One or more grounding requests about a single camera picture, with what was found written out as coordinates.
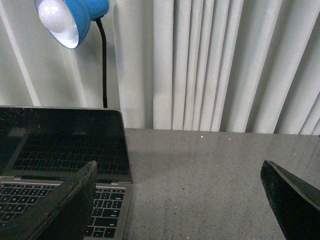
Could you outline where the white pleated curtain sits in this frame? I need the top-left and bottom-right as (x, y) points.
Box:
(0, 0), (320, 135)

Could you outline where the grey Apple laptop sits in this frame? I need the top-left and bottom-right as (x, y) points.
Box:
(0, 106), (133, 240)

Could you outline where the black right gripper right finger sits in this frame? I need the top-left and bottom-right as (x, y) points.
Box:
(260, 161), (320, 240)

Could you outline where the blue desk lamp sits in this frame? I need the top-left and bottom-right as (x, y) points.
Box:
(34, 0), (110, 108)

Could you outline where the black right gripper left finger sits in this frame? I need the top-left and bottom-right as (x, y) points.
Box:
(0, 161), (97, 240)

